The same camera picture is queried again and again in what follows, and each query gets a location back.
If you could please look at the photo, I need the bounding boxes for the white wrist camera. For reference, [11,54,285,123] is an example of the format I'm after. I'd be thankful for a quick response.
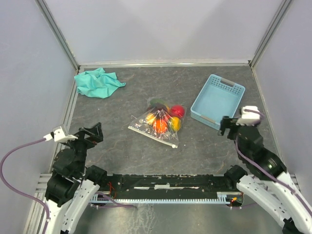
[43,125,78,143]
[236,106,264,126]

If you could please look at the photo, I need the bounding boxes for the teal crumpled cloth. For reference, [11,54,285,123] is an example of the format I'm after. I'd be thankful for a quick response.
[74,68,126,99]

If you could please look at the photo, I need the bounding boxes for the light blue cable duct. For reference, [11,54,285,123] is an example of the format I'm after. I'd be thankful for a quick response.
[90,192,242,204]

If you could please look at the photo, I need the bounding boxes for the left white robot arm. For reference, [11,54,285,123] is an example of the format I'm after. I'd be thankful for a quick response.
[43,122,108,234]

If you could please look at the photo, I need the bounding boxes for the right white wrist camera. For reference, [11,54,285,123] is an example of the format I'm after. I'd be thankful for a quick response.
[236,106,264,126]

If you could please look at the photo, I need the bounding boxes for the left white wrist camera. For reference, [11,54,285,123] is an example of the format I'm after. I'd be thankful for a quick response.
[43,125,78,143]

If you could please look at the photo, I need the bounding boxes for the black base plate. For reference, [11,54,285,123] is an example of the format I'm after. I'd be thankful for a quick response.
[100,174,242,199]

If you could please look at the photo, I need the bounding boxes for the clear dotted zip bag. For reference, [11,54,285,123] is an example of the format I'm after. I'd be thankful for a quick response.
[128,97,186,149]

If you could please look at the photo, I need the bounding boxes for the aluminium frame rail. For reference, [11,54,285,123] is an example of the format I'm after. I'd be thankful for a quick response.
[35,174,52,193]

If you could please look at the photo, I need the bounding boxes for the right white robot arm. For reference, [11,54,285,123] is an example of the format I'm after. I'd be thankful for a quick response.
[219,116,312,234]

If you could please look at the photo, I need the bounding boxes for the red strawberry pear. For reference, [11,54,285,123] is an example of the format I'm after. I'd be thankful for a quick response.
[159,110,171,122]

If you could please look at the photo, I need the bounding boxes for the orange tangerine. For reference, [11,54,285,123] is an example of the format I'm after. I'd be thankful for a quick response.
[153,119,168,134]

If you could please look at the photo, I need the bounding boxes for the green orange mango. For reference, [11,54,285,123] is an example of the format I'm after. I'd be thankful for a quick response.
[150,98,166,108]

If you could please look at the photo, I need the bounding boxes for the light blue plastic basket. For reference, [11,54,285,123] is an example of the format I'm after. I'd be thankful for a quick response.
[190,74,245,130]

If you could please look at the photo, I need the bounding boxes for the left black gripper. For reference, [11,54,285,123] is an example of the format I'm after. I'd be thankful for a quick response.
[62,121,103,175]

